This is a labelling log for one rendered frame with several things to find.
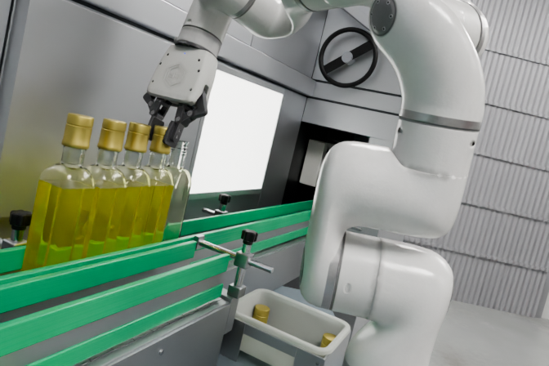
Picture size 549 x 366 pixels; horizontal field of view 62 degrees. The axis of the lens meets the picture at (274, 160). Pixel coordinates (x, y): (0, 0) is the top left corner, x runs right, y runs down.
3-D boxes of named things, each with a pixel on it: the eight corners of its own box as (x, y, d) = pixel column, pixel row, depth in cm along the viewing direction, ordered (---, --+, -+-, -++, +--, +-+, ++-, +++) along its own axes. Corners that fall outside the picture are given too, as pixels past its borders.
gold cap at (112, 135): (109, 146, 70) (115, 118, 70) (127, 152, 69) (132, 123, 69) (91, 145, 67) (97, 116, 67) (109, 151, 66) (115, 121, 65)
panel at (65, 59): (255, 190, 150) (278, 88, 147) (262, 193, 149) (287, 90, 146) (-23, 212, 68) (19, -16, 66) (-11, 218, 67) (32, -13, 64)
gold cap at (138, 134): (134, 148, 76) (140, 122, 75) (150, 153, 74) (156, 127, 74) (118, 147, 72) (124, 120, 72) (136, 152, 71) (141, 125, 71)
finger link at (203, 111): (194, 71, 79) (170, 92, 79) (216, 100, 75) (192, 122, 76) (197, 73, 80) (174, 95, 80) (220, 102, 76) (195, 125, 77)
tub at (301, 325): (252, 321, 106) (261, 286, 105) (344, 363, 96) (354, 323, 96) (212, 347, 90) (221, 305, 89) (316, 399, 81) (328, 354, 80)
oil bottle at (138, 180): (105, 280, 79) (131, 161, 77) (130, 292, 77) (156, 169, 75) (79, 288, 74) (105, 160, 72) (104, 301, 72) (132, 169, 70)
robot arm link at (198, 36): (167, 22, 80) (161, 36, 79) (208, 28, 76) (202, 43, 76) (189, 44, 87) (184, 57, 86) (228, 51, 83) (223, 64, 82)
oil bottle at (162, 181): (131, 274, 84) (154, 162, 82) (153, 285, 82) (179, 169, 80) (107, 281, 79) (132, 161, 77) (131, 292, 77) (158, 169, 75)
